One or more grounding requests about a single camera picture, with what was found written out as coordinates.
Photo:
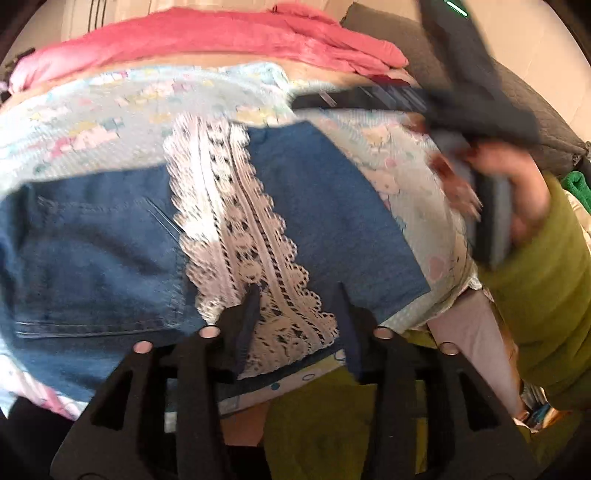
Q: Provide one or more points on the pink duvet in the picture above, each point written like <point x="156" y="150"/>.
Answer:
<point x="184" y="41"/>

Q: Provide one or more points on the person's green jacket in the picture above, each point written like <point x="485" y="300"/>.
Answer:
<point x="314" y="429"/>

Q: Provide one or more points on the blue denim jeans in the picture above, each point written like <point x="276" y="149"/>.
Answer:
<point x="69" y="258"/>

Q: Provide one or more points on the cartoon printed blanket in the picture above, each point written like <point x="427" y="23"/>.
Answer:
<point x="115" y="106"/>

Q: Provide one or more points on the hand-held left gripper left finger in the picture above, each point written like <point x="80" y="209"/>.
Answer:
<point x="244" y="323"/>

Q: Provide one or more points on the person's right hand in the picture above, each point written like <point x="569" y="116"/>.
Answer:
<point x="528" y="184"/>

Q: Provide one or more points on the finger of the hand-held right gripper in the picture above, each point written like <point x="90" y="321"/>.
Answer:
<point x="360" y="99"/>

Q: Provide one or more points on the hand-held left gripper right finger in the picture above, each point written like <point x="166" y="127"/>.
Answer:
<point x="348" y="341"/>

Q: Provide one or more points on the grey quilted headboard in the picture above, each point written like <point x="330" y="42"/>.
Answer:
<point x="554" y="124"/>

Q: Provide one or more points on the green towel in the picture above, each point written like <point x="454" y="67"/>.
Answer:
<point x="578" y="187"/>

